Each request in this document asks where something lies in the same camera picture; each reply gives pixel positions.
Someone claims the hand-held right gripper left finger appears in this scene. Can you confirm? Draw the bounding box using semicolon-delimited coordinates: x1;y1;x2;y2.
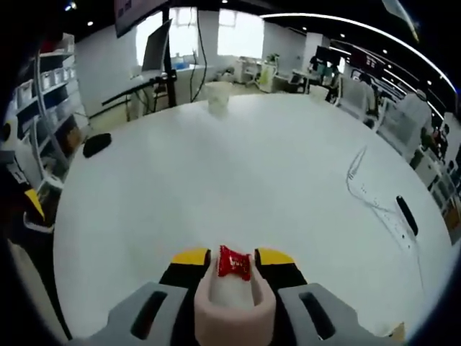
70;247;212;346

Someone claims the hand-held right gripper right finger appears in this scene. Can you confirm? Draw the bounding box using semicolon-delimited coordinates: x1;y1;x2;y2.
254;249;400;346

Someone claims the small red food packet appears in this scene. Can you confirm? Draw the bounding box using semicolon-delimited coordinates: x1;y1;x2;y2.
215;244;252;283

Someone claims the beige food container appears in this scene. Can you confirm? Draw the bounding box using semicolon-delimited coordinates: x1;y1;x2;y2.
390;321;408;342

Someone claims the white storage shelf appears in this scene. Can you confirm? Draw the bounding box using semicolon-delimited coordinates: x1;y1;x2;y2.
9;34;89;174

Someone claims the black soft case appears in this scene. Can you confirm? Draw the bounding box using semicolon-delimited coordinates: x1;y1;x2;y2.
82;133;112;159

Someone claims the white power strip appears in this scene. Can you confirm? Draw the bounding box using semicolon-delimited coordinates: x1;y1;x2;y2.
354;182;415;252

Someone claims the black oblong remote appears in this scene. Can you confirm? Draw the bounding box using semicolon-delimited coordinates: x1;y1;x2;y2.
395;195;419;237

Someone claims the grey standing desk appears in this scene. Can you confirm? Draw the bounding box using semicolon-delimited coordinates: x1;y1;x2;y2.
101;74;178;120

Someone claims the grey monitor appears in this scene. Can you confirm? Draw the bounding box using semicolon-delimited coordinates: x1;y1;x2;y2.
141;18;173;72

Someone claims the white paper cup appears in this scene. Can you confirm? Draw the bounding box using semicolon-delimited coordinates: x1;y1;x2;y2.
204;81;231;116

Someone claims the black monitor stand pole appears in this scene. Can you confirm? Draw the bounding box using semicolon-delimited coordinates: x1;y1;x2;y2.
161;6;178;108

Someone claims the white mesh chair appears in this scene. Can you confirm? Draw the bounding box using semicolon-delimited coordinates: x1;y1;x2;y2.
376;99;424;154
336;77;374;120

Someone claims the large dark hanging screen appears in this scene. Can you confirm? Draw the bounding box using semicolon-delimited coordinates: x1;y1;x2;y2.
114;0;169;39

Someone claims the small hanging display screen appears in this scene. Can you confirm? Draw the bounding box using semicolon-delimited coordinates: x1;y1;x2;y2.
351;50;383;70

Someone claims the curved ceiling strip light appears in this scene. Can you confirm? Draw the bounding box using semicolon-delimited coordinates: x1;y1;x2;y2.
259;12;457;89

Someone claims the dark framed ceiling sign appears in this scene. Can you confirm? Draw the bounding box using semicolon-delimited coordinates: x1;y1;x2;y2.
381;0;421;41

